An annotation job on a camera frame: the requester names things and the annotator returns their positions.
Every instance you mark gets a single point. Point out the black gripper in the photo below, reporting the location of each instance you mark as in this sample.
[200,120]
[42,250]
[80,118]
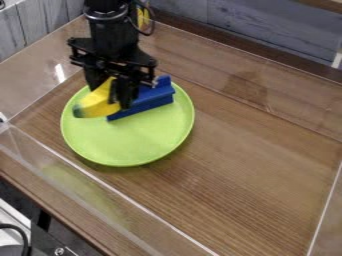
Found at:
[109,53]

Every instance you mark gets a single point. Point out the yellow toy banana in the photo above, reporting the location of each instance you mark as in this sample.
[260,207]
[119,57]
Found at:
[92,102]

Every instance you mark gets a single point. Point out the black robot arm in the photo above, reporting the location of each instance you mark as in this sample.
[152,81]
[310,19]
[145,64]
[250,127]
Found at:
[119,5]

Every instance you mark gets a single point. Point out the green round plate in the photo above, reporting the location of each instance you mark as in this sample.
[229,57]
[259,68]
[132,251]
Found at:
[135,140]

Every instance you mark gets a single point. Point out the blue plastic block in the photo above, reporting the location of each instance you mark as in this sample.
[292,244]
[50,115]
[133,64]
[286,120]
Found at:
[151,98]

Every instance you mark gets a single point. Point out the yellow printed can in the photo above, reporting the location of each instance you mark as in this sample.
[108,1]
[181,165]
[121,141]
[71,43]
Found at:
[143,18]

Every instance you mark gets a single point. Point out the clear acrylic tray wall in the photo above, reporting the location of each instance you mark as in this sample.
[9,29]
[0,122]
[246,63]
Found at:
[108,219]

